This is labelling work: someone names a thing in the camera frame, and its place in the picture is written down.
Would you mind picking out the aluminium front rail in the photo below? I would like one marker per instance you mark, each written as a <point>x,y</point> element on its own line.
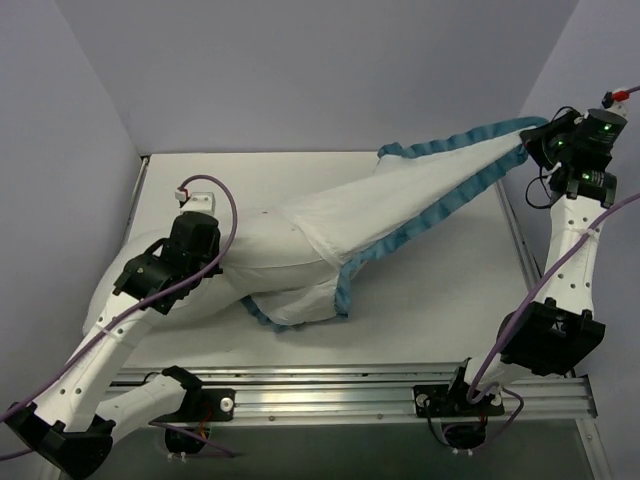
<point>370,394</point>

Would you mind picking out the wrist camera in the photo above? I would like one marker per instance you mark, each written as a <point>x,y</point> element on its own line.
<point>617,97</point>
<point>196,202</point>

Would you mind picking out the aluminium side rail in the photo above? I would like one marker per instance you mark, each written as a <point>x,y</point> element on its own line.
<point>106,286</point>
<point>529,266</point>

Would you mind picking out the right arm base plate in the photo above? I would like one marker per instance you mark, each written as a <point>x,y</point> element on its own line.
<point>433,400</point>

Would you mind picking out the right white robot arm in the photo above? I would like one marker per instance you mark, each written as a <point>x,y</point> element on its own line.
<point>555,327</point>

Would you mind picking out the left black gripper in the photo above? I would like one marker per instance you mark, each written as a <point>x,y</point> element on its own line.
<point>201,245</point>

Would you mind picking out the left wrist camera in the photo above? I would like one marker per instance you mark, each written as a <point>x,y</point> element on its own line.
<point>196,202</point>

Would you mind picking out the left aluminium side rail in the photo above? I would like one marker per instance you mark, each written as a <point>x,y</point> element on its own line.
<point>106,286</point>

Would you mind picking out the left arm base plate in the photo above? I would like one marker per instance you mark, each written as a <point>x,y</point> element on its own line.
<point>207,405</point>

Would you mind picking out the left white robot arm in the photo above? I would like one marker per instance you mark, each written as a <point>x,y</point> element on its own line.
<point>69,422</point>

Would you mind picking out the blue houndstooth pillowcase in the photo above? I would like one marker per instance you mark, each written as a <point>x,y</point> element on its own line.
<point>411,190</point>

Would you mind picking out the right aluminium side rail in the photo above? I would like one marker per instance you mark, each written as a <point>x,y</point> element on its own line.
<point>529,266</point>

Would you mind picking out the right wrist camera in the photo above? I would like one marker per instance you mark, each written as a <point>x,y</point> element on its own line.
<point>617,97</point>

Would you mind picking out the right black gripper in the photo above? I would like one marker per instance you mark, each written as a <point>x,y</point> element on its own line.
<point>535,139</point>

